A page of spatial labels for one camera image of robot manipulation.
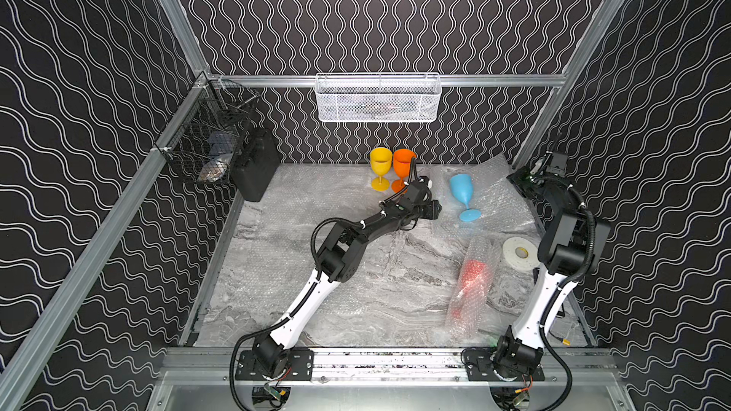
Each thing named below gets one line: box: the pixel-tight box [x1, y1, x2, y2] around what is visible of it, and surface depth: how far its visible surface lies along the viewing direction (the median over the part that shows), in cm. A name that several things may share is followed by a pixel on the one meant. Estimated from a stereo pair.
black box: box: [231, 129, 281, 203], surface depth 106 cm
